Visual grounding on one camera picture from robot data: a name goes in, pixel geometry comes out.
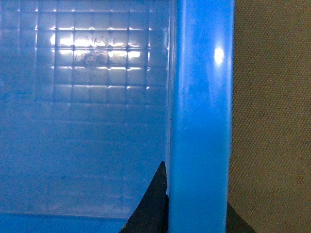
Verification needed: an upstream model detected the large blue plastic crate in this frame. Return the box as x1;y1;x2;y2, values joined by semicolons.
0;0;235;233

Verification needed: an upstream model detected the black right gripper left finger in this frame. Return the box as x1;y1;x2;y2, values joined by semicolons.
120;161;169;233

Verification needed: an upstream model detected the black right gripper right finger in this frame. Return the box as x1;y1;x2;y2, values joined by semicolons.
226;202;256;233

